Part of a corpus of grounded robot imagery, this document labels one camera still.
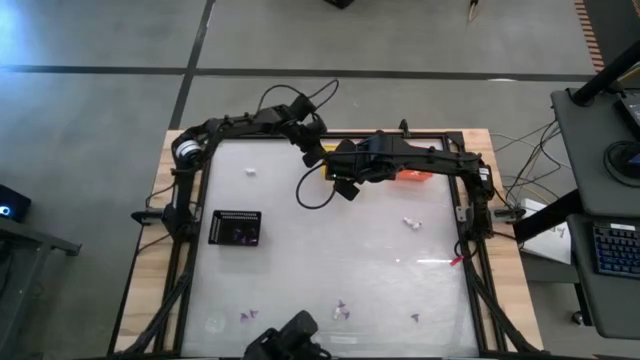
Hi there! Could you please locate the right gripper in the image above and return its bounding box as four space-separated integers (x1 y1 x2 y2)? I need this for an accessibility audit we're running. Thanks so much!
324 133 400 183

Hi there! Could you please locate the yellow plastic basket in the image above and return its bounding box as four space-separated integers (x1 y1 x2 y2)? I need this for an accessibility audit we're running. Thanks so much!
319 143 346 180

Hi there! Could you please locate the orange plastic basket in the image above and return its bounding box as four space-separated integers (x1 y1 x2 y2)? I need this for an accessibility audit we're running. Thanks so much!
397 169 434 184

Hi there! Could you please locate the black plastic basket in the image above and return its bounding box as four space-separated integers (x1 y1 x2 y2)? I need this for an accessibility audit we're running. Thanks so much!
208 209 263 247

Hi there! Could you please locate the small white box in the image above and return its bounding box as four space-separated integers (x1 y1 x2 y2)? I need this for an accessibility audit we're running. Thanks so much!
519 197 550 220

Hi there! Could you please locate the black bulky device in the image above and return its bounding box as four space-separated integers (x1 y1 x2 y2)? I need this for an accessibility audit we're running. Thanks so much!
243 309 332 360

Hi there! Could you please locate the black diagonal bar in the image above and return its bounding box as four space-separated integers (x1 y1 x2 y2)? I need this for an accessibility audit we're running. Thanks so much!
513 188 594 244

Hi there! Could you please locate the white paper sheet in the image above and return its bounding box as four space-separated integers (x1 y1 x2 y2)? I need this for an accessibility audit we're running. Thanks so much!
519 224 574 266

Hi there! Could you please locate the grey desk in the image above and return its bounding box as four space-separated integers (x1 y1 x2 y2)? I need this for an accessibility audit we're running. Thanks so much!
551 87 640 220
567 213 640 341

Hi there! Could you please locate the black monitor pole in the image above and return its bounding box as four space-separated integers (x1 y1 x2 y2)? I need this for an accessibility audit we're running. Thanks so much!
569 38 640 107

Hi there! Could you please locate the black round stand base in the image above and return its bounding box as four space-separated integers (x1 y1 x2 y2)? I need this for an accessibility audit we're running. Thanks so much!
603 139 640 189

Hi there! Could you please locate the backlit black keyboard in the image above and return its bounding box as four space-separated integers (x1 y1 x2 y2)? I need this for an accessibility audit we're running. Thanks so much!
592 223 640 280

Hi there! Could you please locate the dark mat with striped edge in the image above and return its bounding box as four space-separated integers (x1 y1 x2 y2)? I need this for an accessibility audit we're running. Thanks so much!
573 0 640 74

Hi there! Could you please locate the grey metal stand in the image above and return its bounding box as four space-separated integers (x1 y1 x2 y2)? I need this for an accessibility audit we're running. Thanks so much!
0 217 84 360

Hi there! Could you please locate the black device with blue light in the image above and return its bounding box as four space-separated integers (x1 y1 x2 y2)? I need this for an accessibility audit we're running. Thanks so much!
0 183 32 224

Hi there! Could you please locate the black aluminium table frame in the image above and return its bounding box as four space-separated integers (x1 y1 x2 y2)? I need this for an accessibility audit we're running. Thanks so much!
108 130 540 359

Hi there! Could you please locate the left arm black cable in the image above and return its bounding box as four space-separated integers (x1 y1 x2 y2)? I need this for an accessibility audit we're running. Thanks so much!
256 78 341 117

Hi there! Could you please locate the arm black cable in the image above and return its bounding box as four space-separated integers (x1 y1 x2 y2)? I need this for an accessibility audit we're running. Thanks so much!
256 78 341 117
294 162 337 210

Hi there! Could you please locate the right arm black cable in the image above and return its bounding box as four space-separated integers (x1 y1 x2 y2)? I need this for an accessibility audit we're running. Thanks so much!
294 162 337 210

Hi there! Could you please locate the grey floor cable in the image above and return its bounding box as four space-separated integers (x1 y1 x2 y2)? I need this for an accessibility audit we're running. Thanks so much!
489 122 571 171

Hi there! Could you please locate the black floor cable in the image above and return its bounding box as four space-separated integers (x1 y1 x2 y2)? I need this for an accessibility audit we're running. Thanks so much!
499 119 574 201

